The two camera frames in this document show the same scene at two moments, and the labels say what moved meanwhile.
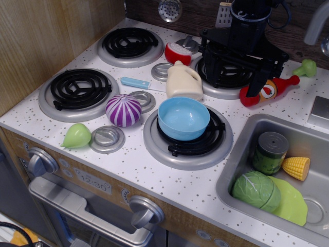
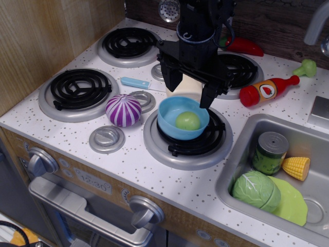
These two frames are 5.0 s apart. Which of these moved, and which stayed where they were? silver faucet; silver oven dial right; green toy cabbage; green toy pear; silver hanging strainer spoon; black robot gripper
Moved: black robot gripper; green toy pear
Stayed: silver faucet; silver oven dial right; green toy cabbage; silver hanging strainer spoon
